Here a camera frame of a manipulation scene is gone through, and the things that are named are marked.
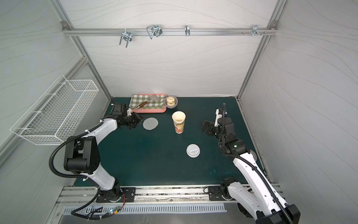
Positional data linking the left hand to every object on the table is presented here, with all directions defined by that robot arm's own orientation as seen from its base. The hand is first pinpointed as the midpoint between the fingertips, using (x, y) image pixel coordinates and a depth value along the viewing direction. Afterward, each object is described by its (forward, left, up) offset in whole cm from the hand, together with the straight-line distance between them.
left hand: (144, 119), depth 92 cm
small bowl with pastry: (+22, -16, -6) cm, 28 cm away
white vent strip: (-47, -29, -12) cm, 57 cm away
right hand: (-10, -42, +12) cm, 44 cm away
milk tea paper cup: (0, -23, +2) cm, 23 cm away
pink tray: (+17, -2, -11) cm, 20 cm away
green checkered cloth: (+29, +14, -11) cm, 34 cm away
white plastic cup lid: (-17, -33, -11) cm, 39 cm away
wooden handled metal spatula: (+30, +1, -10) cm, 32 cm away
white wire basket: (-19, +38, +22) cm, 48 cm away
